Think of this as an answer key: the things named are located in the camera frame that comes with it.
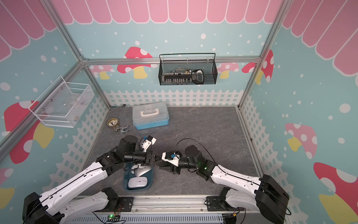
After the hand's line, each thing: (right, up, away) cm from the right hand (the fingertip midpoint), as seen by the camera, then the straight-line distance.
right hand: (162, 160), depth 71 cm
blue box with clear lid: (-14, +24, +29) cm, 40 cm away
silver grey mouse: (-17, -11, +14) cm, 24 cm away
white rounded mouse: (-15, -15, +8) cm, 23 cm away
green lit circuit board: (-26, -30, +2) cm, 40 cm away
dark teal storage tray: (-23, -12, +12) cm, 28 cm away
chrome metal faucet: (-36, +14, +34) cm, 51 cm away
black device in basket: (+20, +49, +20) cm, 57 cm away
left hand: (0, 0, -2) cm, 2 cm away
